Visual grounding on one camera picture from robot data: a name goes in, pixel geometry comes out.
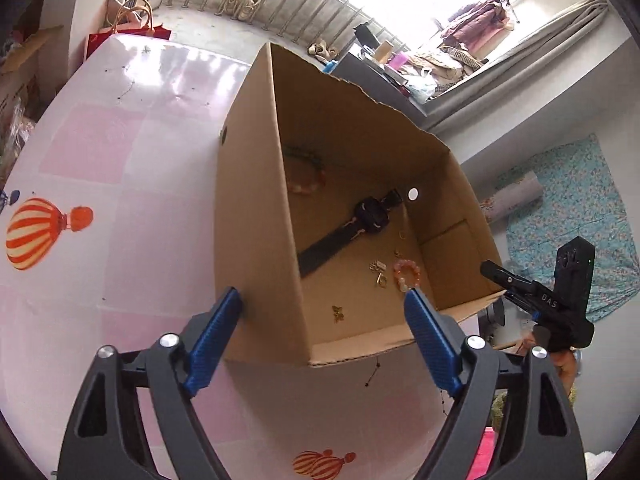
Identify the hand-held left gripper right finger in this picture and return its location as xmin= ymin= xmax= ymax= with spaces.
xmin=403 ymin=287 xmax=588 ymax=480

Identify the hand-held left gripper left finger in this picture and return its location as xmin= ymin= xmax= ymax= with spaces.
xmin=57 ymin=286 xmax=244 ymax=480

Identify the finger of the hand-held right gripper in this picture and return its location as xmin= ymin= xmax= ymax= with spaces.
xmin=480 ymin=260 xmax=542 ymax=314

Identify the orange pink bead bracelet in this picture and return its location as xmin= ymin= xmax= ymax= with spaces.
xmin=392 ymin=258 xmax=422 ymax=295

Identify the brown cardboard box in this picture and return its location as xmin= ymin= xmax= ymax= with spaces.
xmin=214 ymin=42 xmax=510 ymax=368

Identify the black wristwatch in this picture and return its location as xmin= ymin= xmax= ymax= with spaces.
xmin=298 ymin=188 xmax=405 ymax=277

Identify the multicolour bead bracelet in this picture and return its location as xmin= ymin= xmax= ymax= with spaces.
xmin=285 ymin=146 xmax=328 ymax=195

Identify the person's right hand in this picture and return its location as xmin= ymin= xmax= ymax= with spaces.
xmin=552 ymin=347 xmax=583 ymax=402

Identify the teal floral cloth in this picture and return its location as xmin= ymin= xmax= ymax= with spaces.
xmin=495 ymin=134 xmax=628 ymax=323

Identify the bright pink cloth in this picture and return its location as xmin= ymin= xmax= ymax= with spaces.
xmin=470 ymin=427 xmax=502 ymax=480

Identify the pink balloon print tablecloth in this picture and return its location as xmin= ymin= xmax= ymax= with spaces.
xmin=0 ymin=37 xmax=506 ymax=480

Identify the grey curtain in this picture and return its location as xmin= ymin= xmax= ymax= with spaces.
xmin=425 ymin=0 xmax=631 ymax=131

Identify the pile of household clutter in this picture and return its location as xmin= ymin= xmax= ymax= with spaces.
xmin=330 ymin=20 xmax=496 ymax=106

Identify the row of hanging clothes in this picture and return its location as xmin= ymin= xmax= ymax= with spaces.
xmin=440 ymin=0 xmax=516 ymax=56

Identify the red shopping bag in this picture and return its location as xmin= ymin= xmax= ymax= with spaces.
xmin=86 ymin=0 xmax=172 ymax=61

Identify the open cardboard box with clutter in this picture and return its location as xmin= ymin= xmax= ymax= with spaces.
xmin=0 ymin=0 xmax=66 ymax=126

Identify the pair of beige shoes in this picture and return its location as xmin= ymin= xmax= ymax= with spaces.
xmin=215 ymin=0 xmax=262 ymax=22

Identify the white balcony railing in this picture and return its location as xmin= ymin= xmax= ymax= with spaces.
xmin=117 ymin=0 xmax=431 ymax=56

